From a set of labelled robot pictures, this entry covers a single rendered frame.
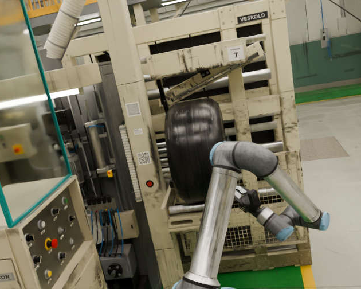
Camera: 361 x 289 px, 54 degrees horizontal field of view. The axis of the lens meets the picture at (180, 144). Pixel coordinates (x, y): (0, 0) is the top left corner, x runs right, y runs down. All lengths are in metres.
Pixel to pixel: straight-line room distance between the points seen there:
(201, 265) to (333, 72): 10.20
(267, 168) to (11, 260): 1.03
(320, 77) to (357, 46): 1.24
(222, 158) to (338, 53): 9.99
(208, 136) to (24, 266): 1.00
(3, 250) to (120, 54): 1.11
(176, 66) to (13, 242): 1.32
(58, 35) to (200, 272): 1.65
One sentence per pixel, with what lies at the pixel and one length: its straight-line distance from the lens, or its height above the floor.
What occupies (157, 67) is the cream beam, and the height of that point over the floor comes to 1.70.
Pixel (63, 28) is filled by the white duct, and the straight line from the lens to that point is 2.39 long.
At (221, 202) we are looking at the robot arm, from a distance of 1.43.
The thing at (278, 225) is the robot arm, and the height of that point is 0.88.
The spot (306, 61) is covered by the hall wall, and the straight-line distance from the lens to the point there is 11.17.
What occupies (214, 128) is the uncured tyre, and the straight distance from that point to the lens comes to 1.81.
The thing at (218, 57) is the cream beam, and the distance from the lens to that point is 2.17.
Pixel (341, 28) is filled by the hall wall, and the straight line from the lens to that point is 11.31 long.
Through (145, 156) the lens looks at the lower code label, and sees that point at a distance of 2.04.
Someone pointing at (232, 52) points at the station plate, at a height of 1.71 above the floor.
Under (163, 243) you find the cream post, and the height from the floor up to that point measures 0.66.
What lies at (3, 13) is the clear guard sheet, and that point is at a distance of 1.69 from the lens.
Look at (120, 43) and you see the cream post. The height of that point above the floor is 1.87.
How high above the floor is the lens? 1.76
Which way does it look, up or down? 14 degrees down
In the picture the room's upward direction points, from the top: 11 degrees counter-clockwise
